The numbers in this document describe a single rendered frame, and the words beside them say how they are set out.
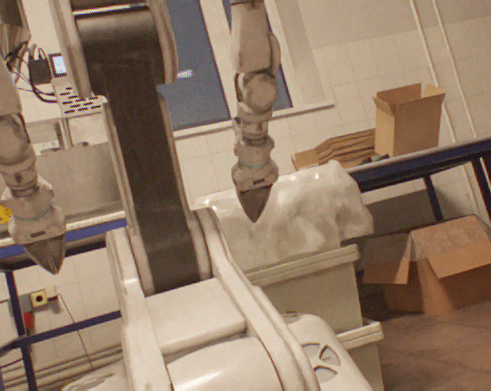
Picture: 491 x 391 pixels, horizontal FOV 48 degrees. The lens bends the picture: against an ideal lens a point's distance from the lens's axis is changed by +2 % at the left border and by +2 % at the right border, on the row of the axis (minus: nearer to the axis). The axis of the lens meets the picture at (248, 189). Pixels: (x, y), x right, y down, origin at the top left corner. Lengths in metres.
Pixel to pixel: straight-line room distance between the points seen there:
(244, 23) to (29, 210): 0.52
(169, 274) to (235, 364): 0.34
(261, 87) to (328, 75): 3.15
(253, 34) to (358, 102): 3.21
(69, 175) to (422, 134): 1.73
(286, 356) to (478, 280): 2.18
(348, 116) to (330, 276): 2.66
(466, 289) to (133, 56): 2.16
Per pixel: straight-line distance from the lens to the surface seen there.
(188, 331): 0.90
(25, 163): 1.05
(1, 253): 1.86
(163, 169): 1.10
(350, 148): 3.14
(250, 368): 0.78
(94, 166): 2.02
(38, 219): 1.13
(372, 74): 4.33
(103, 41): 1.08
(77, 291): 3.62
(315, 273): 1.57
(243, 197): 1.25
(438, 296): 2.80
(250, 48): 1.02
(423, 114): 2.87
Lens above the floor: 0.53
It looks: 6 degrees up
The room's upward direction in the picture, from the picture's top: 15 degrees counter-clockwise
